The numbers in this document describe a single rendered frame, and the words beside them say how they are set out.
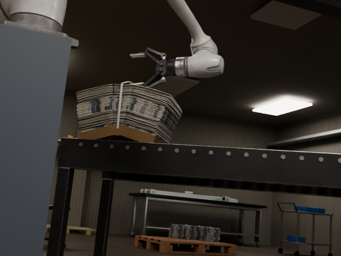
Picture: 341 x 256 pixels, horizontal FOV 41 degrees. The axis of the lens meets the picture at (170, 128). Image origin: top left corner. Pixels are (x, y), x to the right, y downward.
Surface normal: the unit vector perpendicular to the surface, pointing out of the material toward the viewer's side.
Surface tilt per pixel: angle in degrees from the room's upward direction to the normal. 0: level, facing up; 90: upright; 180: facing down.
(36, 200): 90
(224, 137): 90
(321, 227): 90
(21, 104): 90
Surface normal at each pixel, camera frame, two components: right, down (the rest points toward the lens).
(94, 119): -0.21, -0.19
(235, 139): 0.36, -0.14
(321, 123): -0.93, -0.15
